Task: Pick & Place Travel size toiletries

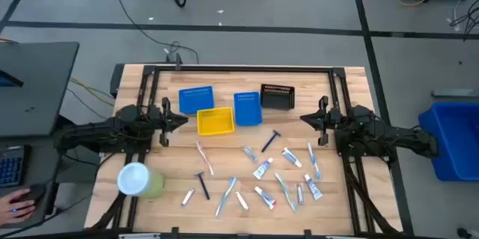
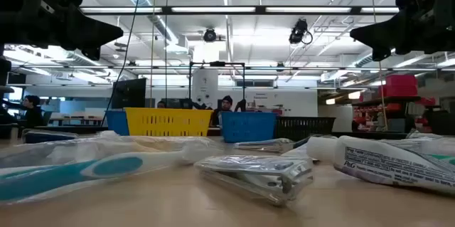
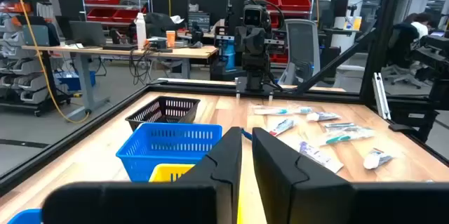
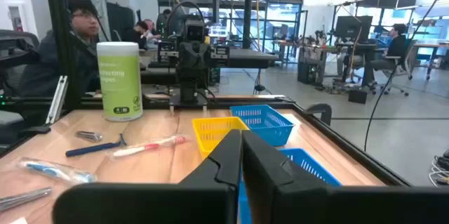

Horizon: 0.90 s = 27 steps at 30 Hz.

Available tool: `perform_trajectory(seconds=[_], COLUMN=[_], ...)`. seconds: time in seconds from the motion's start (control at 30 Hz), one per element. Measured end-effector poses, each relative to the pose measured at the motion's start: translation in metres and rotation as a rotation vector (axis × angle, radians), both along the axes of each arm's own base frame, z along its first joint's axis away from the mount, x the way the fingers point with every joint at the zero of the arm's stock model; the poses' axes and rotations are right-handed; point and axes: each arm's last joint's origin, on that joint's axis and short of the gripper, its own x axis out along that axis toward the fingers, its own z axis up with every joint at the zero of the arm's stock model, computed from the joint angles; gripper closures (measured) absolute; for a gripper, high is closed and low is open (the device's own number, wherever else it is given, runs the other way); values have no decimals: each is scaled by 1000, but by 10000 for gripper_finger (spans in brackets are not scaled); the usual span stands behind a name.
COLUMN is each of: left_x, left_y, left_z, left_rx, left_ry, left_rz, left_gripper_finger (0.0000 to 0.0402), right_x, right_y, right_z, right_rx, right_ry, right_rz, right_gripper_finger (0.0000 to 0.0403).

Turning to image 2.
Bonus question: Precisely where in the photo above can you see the blue plastic basket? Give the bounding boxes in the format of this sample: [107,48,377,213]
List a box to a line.
[105,110,131,137]
[220,111,279,144]

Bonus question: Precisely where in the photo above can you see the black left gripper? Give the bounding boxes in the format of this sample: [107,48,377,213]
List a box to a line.
[23,0,124,62]

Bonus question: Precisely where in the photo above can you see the black aluminium table frame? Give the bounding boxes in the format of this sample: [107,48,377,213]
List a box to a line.
[0,124,410,140]

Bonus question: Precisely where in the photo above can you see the blue white toothbrush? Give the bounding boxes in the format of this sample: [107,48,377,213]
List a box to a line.
[406,129,455,149]

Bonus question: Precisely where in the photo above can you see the thin hanging cord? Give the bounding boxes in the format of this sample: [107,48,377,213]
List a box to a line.
[164,0,169,105]
[150,0,156,109]

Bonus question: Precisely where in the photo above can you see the red plastic storage bin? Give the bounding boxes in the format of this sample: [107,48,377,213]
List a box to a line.
[385,74,418,87]
[378,85,419,98]

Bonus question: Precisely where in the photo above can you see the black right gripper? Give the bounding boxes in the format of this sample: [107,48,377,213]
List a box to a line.
[349,0,455,62]

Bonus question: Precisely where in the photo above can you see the small white toothpaste tube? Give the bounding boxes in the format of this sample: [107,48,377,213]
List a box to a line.
[306,134,455,196]

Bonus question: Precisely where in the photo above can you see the dark disposable razor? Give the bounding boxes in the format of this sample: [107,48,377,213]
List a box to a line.
[22,129,78,145]
[291,134,314,149]

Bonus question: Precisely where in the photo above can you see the yellow plastic basket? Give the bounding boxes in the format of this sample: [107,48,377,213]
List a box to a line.
[124,107,214,137]

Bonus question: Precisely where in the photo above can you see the black hanging cable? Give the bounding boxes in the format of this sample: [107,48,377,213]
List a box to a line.
[101,0,145,127]

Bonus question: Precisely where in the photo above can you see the black plastic basket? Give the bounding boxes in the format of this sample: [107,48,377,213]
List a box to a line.
[275,116,336,142]

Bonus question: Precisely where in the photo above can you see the black storage shelf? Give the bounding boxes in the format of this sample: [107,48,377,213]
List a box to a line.
[351,95,422,134]

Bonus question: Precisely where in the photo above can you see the silver nail clipper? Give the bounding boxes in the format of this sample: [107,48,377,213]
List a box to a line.
[233,137,296,154]
[194,154,314,207]

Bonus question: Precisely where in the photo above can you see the teal white toothbrush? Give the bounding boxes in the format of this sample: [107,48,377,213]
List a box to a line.
[380,137,455,167]
[0,144,223,205]

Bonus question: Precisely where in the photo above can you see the black ceiling camera with cable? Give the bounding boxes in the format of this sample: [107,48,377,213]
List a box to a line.
[288,18,314,47]

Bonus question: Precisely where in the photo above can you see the black computer monitor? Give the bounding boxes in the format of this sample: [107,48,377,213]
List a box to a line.
[111,78,147,110]

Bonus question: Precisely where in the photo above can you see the black overhead light bar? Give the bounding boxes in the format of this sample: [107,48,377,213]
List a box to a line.
[80,5,401,16]

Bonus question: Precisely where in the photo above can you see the dark grey bin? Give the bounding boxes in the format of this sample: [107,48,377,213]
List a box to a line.
[424,109,455,136]

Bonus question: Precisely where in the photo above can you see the yellowish hanging rope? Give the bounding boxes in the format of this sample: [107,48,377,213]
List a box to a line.
[369,0,389,130]

